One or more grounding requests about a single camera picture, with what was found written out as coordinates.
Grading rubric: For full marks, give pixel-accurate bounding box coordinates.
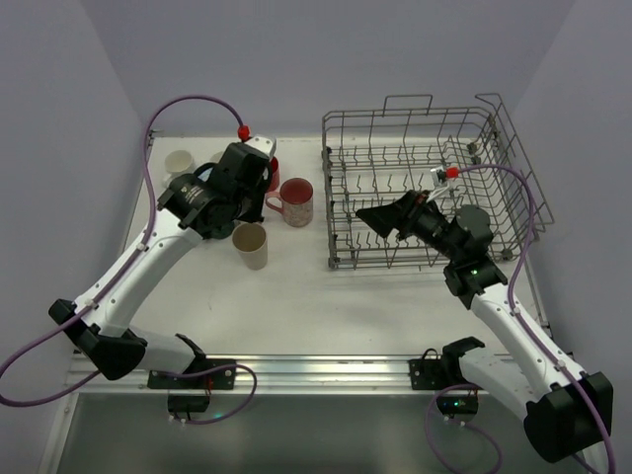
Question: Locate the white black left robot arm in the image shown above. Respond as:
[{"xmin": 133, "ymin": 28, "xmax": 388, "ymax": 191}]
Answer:
[{"xmin": 48, "ymin": 136, "xmax": 277, "ymax": 380}]

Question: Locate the black right controller box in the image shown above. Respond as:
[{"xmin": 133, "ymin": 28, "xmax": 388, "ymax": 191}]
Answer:
[{"xmin": 435, "ymin": 395, "xmax": 479, "ymax": 423}]

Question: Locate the red mug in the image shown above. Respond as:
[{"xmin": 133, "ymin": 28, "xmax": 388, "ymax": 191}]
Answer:
[{"xmin": 268, "ymin": 157, "xmax": 280, "ymax": 192}]

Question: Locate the light blue mug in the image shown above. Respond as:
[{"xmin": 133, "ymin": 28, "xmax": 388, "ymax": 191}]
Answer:
[{"xmin": 209, "ymin": 151, "xmax": 224, "ymax": 163}]

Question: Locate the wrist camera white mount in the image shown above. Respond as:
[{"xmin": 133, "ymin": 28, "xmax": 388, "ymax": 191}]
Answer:
[
  {"xmin": 237, "ymin": 124, "xmax": 277, "ymax": 160},
  {"xmin": 427, "ymin": 166, "xmax": 460, "ymax": 202}
]

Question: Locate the grey wire dish rack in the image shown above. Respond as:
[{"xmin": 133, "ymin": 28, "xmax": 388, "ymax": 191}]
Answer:
[{"xmin": 320, "ymin": 93, "xmax": 555, "ymax": 271}]

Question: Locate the black controller box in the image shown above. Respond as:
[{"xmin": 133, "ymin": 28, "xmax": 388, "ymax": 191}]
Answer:
[
  {"xmin": 167, "ymin": 392, "xmax": 210, "ymax": 425},
  {"xmin": 435, "ymin": 395, "xmax": 479, "ymax": 423}
]

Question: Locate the dark teal mug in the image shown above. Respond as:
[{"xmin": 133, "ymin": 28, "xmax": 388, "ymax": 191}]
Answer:
[{"xmin": 208, "ymin": 222, "xmax": 235, "ymax": 240}]

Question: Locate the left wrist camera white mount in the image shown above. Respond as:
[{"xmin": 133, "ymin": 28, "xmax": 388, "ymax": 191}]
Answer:
[{"xmin": 237, "ymin": 124, "xmax": 277, "ymax": 160}]

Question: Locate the beige tall cup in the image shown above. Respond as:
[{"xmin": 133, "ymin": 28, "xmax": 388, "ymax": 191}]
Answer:
[{"xmin": 232, "ymin": 223, "xmax": 268, "ymax": 271}]

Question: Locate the black left controller box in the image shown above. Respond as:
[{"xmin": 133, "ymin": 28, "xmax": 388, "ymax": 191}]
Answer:
[{"xmin": 167, "ymin": 392, "xmax": 210, "ymax": 425}]

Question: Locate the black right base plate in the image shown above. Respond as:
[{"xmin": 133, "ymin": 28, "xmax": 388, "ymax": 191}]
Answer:
[{"xmin": 407, "ymin": 348, "xmax": 467, "ymax": 390}]

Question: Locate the aluminium mounting rail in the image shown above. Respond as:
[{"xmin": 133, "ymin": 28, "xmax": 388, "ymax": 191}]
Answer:
[{"xmin": 66, "ymin": 353, "xmax": 587, "ymax": 396}]

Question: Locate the white mug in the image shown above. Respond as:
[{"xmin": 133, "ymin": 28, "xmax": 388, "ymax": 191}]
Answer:
[{"xmin": 162, "ymin": 150, "xmax": 196, "ymax": 189}]

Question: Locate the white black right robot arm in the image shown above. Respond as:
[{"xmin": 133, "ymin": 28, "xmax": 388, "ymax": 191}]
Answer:
[{"xmin": 356, "ymin": 192, "xmax": 616, "ymax": 473}]

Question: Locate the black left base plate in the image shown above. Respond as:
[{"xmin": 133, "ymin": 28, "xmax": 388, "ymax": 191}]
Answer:
[{"xmin": 147, "ymin": 358, "xmax": 237, "ymax": 391}]

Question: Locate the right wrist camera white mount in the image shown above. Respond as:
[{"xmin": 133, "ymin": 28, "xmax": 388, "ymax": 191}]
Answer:
[{"xmin": 427, "ymin": 166, "xmax": 460, "ymax": 202}]

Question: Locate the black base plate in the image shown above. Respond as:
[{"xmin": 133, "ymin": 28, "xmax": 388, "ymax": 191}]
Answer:
[
  {"xmin": 147, "ymin": 358, "xmax": 237, "ymax": 391},
  {"xmin": 407, "ymin": 348, "xmax": 467, "ymax": 390}
]

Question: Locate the pink patterned mug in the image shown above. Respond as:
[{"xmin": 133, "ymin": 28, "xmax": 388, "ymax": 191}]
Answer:
[{"xmin": 265, "ymin": 178, "xmax": 314, "ymax": 228}]

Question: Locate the blue tall tumbler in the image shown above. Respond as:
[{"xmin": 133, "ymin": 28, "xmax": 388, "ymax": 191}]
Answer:
[{"xmin": 195, "ymin": 163, "xmax": 215, "ymax": 182}]

